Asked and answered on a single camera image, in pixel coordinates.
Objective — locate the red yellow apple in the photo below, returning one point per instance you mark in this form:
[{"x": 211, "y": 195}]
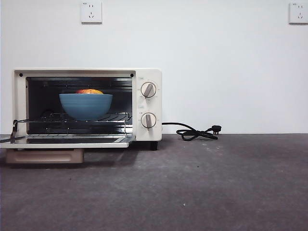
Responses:
[{"x": 89, "y": 91}]

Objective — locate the white wall socket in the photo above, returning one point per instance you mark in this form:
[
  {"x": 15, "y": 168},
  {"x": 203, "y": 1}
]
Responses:
[
  {"x": 299, "y": 14},
  {"x": 91, "y": 14}
]

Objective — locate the cream oven knob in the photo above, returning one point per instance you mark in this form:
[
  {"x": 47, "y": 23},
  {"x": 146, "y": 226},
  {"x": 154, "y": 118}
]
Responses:
[
  {"x": 148, "y": 90},
  {"x": 148, "y": 120}
]

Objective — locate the blue bowl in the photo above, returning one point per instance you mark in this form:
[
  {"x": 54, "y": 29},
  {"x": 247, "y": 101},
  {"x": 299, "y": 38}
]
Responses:
[{"x": 85, "y": 107}]

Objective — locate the cream Toshiba toaster oven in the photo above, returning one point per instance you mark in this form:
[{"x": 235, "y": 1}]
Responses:
[{"x": 149, "y": 106}]

